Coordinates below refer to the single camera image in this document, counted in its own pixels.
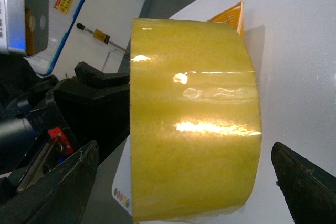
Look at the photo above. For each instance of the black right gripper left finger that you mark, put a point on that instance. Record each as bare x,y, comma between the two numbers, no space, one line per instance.
59,197

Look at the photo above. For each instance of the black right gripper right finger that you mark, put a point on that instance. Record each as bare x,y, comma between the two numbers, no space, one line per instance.
309,190

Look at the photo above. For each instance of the clear yellowish tape roll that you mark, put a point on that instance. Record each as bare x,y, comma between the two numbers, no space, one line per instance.
195,120

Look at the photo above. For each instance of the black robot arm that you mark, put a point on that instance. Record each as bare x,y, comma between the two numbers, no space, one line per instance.
45,126

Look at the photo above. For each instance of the yellow woven basket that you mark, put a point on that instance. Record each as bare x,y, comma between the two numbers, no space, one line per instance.
234,16

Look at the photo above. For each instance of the coloured dots sticker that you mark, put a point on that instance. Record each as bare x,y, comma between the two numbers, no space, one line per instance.
121,198

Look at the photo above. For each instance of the metal rod with black knob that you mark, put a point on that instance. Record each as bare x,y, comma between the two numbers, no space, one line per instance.
101,36

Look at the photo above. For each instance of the silver camera box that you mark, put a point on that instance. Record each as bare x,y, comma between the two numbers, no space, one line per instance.
24,27

